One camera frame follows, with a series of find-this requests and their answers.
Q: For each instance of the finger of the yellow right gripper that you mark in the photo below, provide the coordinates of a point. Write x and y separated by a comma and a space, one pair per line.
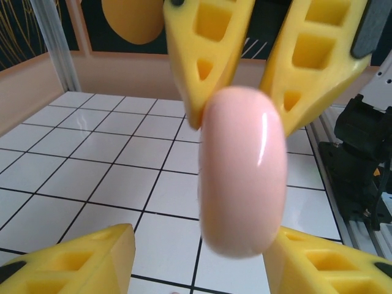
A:
337, 61
183, 46

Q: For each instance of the pink earbud charging case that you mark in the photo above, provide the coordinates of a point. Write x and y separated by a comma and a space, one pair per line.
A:
242, 171

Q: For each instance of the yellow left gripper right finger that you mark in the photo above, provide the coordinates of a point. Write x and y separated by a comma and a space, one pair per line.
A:
324, 269

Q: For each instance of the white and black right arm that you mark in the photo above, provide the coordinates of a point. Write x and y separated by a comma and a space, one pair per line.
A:
358, 122

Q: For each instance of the power lead with yellow connector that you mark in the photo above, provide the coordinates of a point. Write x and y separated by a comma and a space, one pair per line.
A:
376, 173

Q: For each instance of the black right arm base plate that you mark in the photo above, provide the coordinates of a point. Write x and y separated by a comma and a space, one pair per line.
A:
340, 171

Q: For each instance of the aluminium frame post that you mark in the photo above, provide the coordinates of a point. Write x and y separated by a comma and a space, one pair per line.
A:
58, 46

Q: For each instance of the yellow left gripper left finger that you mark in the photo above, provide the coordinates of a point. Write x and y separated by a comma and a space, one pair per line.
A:
61, 263

